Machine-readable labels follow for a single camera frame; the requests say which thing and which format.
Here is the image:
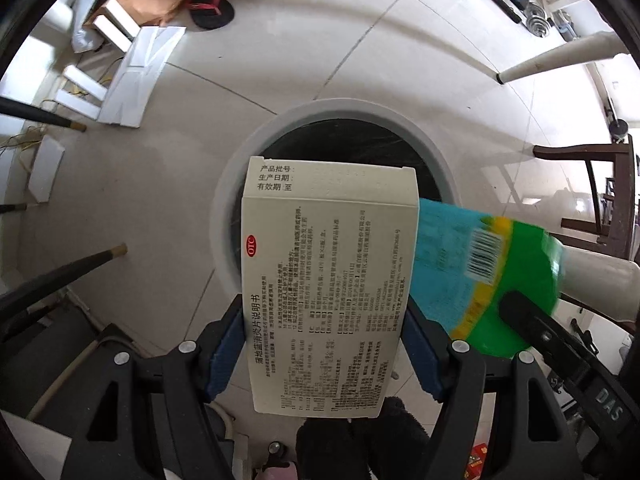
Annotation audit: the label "white plastic bag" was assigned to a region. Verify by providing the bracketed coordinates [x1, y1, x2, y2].
[70, 0, 118, 53]

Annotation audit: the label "white medicine box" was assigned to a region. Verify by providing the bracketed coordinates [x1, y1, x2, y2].
[241, 156, 420, 420]

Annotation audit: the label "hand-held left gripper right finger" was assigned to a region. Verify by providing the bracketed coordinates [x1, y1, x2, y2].
[402, 300, 586, 480]

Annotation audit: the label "small red box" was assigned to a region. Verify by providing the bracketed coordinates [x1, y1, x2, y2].
[462, 442, 488, 480]

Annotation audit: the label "black red slippers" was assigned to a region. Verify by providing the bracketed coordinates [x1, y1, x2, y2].
[182, 0, 235, 30]

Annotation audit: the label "white foam packaging pieces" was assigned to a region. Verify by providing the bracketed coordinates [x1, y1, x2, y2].
[97, 26, 187, 128]

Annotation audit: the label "white trash bin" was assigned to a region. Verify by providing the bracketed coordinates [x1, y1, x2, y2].
[210, 102, 458, 311]

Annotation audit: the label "teal green snack bag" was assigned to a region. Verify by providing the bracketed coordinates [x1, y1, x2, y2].
[407, 197, 566, 358]

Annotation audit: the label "black pole with brass tip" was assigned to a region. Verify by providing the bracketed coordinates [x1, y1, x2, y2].
[0, 97, 87, 133]
[0, 244, 127, 313]

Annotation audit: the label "black fuzzy slipper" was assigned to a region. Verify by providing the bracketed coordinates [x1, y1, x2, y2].
[295, 396, 431, 480]

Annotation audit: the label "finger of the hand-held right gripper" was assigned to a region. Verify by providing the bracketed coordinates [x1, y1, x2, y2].
[498, 290, 601, 388]

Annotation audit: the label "dark wooden chair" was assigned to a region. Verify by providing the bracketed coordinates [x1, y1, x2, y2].
[532, 135, 640, 261]

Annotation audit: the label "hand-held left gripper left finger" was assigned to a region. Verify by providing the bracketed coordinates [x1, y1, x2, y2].
[60, 294, 251, 480]

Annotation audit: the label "white foam block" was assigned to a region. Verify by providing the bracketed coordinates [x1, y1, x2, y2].
[54, 65, 108, 121]
[94, 0, 141, 53]
[27, 135, 66, 203]

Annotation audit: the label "white cylindrical tube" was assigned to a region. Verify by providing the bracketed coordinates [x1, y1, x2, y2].
[495, 30, 633, 85]
[559, 247, 640, 322]

